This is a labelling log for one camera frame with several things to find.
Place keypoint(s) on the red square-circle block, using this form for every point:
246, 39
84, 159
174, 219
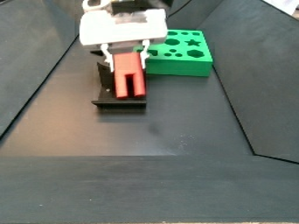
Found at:
128, 68

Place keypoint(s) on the black curved cradle stand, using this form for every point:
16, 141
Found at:
107, 99

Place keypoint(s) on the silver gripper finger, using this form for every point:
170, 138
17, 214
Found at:
108, 57
144, 54

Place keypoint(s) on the green foam shape fixture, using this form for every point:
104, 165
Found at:
182, 55

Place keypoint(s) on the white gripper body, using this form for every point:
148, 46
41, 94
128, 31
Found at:
103, 28

